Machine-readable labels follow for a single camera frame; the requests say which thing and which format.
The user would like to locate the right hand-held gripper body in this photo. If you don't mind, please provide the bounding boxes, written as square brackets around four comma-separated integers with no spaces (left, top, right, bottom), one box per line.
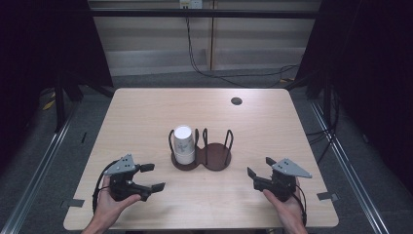
[266,157,313,203]

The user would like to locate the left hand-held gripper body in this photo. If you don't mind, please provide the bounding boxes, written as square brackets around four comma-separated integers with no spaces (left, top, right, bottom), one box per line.
[103,153,145,203]

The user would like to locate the dark brown double cup holder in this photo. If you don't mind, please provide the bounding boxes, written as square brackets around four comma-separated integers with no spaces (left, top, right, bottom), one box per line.
[168,128,235,173]

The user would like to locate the white paper cup floral print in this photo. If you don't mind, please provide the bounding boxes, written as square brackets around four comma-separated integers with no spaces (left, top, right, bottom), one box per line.
[173,125,197,156]

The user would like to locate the person's left hand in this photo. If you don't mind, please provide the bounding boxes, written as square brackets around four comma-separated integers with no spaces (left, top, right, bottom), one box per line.
[93,184,142,225]

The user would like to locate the person's right hand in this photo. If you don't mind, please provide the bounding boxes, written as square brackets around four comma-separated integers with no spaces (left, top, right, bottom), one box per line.
[262,177,308,230]

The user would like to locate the grey tape strip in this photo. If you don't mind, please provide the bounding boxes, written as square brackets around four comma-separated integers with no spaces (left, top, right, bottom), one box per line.
[316,191,340,202]
[59,198,86,210]

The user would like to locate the black metal stand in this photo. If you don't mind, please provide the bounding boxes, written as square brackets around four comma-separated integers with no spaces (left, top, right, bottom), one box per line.
[284,64,336,129]
[53,72,115,134]

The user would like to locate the black curtain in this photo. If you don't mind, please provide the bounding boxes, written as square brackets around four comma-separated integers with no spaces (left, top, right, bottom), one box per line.
[0,0,114,172]
[295,0,413,196]

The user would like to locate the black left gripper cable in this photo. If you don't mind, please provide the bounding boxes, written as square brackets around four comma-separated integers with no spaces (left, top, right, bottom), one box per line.
[92,159,120,215]

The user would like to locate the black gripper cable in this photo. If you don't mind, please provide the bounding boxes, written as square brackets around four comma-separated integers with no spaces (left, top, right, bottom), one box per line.
[291,184,308,227]
[92,159,120,215]

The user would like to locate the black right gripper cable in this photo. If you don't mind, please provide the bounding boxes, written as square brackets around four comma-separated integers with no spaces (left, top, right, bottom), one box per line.
[291,184,308,227]

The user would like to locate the bundle of black floor cables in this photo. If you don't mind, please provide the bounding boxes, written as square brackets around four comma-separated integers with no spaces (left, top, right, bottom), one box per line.
[305,92,341,164]

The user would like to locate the silver floor rail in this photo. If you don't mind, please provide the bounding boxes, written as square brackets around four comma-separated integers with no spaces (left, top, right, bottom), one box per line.
[309,99,392,234]
[0,97,83,234]

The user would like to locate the black cable from wall outlet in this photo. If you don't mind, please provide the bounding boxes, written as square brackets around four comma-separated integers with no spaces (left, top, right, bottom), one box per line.
[185,8,300,89]

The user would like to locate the white wall outlet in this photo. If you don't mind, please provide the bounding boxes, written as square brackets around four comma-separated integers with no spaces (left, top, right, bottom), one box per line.
[179,0,204,10]

